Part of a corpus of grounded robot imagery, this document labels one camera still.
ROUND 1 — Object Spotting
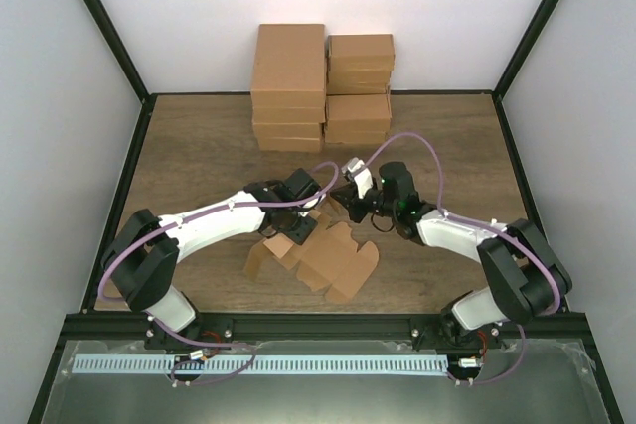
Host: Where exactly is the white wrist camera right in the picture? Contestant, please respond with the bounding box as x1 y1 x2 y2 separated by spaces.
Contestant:
341 157 374 199

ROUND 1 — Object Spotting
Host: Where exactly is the bottom small cardboard box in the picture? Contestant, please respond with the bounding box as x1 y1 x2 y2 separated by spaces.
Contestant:
325 130 387 145

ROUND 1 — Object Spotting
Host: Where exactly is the small cardboard box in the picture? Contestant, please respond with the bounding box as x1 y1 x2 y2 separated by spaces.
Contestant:
328 34 396 71
325 130 387 145
327 66 393 95
326 94 393 131

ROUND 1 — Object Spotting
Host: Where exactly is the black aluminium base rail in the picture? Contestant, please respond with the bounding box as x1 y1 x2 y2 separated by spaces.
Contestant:
142 313 595 353

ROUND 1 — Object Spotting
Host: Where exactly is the large cardboard box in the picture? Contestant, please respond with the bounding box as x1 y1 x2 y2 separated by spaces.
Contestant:
257 137 324 153
252 106 326 124
252 123 323 139
250 24 326 108

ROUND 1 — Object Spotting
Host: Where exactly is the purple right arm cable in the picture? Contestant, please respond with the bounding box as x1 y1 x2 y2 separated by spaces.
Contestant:
365 131 565 387

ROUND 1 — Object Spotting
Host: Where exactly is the top large cardboard box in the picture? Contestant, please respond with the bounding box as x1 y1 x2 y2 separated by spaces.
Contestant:
250 24 326 108

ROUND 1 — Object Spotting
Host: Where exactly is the black cage frame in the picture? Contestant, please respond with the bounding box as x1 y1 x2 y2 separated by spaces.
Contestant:
29 0 624 423

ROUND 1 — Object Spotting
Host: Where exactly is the upper small cardboard box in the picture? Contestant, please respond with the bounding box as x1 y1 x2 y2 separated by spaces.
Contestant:
327 66 393 95

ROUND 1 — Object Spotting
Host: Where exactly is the top small cardboard box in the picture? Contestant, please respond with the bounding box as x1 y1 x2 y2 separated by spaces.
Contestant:
328 34 396 71

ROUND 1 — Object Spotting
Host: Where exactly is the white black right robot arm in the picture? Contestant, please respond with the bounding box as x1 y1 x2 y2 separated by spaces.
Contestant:
330 158 572 348

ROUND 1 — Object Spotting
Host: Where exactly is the bottom large cardboard box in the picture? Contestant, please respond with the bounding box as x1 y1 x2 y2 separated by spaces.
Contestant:
257 137 324 153

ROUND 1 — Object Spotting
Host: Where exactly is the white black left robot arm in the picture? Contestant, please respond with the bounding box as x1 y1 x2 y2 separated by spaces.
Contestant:
98 168 324 349

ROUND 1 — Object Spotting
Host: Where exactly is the light blue slotted cable duct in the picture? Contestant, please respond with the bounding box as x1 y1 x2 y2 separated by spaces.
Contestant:
71 354 448 376

